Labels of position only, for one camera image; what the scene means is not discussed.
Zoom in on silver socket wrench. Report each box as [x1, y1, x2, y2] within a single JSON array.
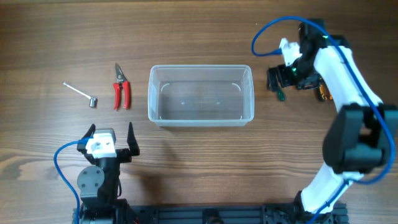
[[63, 82, 97, 108]]

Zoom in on blue cable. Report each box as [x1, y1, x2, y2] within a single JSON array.
[[251, 16, 397, 224], [53, 138, 93, 224]]

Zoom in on orange black pliers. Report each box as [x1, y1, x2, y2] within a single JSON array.
[[315, 78, 333, 102]]

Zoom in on left blue cable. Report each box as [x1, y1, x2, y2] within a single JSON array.
[[53, 138, 93, 224]]

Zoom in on red handled pruning shears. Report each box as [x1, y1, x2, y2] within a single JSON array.
[[113, 63, 131, 110]]

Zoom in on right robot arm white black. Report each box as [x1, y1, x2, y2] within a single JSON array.
[[267, 18, 397, 222]]

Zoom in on clear plastic container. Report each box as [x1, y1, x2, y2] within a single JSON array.
[[147, 65, 254, 127]]

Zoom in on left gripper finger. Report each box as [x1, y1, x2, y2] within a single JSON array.
[[82, 124, 96, 139], [127, 122, 140, 156]]

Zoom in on green handled screwdriver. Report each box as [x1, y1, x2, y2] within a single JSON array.
[[277, 88, 285, 101]]

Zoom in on right blue cable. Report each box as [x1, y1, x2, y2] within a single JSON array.
[[251, 16, 397, 224]]

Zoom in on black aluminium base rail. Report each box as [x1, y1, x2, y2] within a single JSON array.
[[78, 203, 349, 224]]

